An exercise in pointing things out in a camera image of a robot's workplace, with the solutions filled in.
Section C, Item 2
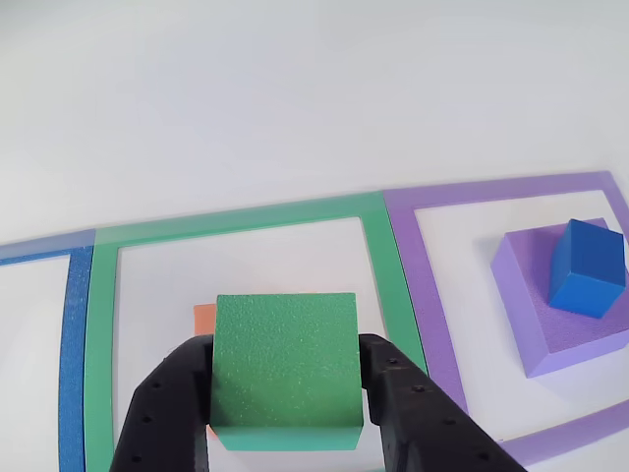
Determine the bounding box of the orange square block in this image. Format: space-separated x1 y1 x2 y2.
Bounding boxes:
193 303 220 439

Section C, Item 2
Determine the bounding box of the green square block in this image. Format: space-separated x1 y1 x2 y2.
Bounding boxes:
209 293 366 452

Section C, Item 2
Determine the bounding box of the purple square block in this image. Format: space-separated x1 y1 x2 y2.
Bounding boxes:
489 217 629 380

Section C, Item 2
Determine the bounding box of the small blue cube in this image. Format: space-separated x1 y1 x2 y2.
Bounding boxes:
547 218 629 320

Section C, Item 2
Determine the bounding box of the green square frame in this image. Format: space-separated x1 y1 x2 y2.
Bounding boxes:
83 191 429 472

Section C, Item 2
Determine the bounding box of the blue square frame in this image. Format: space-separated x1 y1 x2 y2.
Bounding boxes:
0 228 97 472

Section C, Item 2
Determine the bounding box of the purple square frame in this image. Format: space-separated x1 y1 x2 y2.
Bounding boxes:
381 170 629 468

